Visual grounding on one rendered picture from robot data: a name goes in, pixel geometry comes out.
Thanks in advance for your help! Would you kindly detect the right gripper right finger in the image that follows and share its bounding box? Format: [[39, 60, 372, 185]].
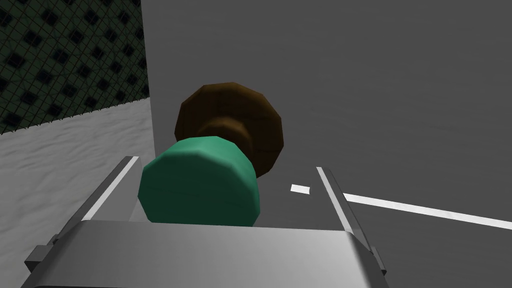
[[310, 166, 373, 251]]

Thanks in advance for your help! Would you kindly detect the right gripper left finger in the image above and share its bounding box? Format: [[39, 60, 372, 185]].
[[71, 155, 144, 231]]

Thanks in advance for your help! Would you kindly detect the green and brown door knob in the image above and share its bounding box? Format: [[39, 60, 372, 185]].
[[137, 82, 285, 227]]

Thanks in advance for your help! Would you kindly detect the grey door leaf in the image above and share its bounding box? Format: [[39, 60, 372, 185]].
[[140, 0, 512, 288]]

